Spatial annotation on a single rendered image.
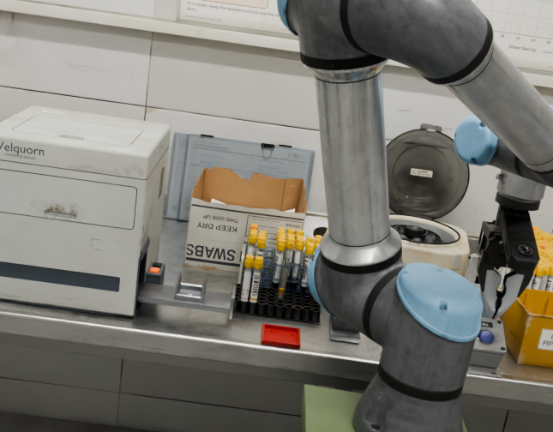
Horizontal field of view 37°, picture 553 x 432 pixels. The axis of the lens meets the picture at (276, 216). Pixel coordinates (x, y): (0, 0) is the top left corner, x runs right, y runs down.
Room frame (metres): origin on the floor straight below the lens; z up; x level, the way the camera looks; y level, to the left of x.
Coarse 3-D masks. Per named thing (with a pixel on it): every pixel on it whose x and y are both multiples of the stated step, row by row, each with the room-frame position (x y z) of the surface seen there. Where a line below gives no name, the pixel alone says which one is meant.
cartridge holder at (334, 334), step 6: (330, 318) 1.40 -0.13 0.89; (336, 318) 1.36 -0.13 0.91; (330, 324) 1.37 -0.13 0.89; (336, 324) 1.35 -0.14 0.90; (342, 324) 1.35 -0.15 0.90; (330, 330) 1.35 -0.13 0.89; (336, 330) 1.35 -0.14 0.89; (342, 330) 1.35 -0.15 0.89; (348, 330) 1.35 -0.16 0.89; (354, 330) 1.35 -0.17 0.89; (330, 336) 1.34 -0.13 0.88; (336, 336) 1.34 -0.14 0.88; (342, 336) 1.34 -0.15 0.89; (348, 336) 1.34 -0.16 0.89; (354, 336) 1.34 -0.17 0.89; (354, 342) 1.34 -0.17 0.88
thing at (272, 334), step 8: (264, 328) 1.33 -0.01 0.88; (272, 328) 1.35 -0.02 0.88; (280, 328) 1.35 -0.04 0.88; (288, 328) 1.35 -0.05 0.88; (296, 328) 1.35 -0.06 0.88; (264, 336) 1.31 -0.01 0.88; (272, 336) 1.31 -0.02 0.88; (280, 336) 1.32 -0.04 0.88; (288, 336) 1.32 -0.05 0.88; (296, 336) 1.33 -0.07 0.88; (264, 344) 1.28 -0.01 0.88; (272, 344) 1.28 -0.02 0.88; (280, 344) 1.28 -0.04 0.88; (288, 344) 1.28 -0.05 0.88; (296, 344) 1.28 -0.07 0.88
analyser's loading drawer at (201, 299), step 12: (180, 276) 1.36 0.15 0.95; (144, 288) 1.36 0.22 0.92; (156, 288) 1.36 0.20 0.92; (168, 288) 1.37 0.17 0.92; (180, 288) 1.38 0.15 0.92; (192, 288) 1.38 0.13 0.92; (204, 288) 1.33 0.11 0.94; (144, 300) 1.32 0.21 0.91; (156, 300) 1.32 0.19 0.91; (168, 300) 1.32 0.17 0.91; (180, 300) 1.32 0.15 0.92; (192, 300) 1.32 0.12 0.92; (204, 300) 1.34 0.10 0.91; (216, 300) 1.35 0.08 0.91; (228, 300) 1.36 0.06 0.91; (228, 312) 1.33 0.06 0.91
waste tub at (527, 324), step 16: (512, 304) 1.43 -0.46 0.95; (528, 304) 1.48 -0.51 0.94; (544, 304) 1.48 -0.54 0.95; (512, 320) 1.42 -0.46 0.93; (528, 320) 1.35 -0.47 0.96; (544, 320) 1.35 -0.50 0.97; (512, 336) 1.40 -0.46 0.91; (528, 336) 1.35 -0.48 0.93; (544, 336) 1.35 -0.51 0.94; (512, 352) 1.38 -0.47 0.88; (528, 352) 1.35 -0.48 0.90; (544, 352) 1.35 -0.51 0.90
